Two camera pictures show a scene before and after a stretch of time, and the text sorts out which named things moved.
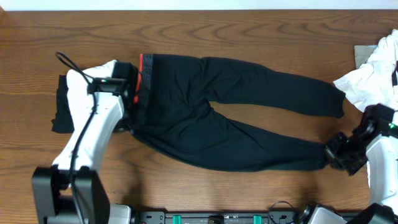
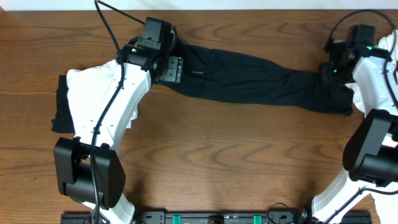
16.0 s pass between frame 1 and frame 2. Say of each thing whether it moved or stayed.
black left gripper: moved
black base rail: stayed
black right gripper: moved
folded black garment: stayed
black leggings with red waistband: moved
